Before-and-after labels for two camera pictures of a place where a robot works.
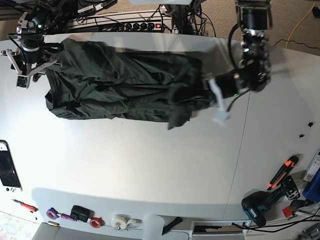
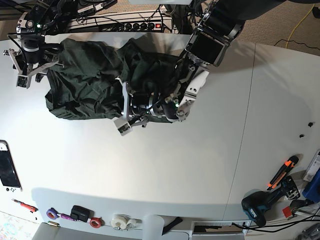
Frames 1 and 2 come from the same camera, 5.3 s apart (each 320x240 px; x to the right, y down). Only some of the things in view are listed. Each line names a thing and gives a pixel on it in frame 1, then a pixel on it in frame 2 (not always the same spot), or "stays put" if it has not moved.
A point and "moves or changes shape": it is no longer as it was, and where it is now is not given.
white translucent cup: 152,227 stays put
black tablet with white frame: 8,174 stays put
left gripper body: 27,69 stays put
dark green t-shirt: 92,81 moves or changes shape
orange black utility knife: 288,165 stays put
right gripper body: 226,85 to 138,108
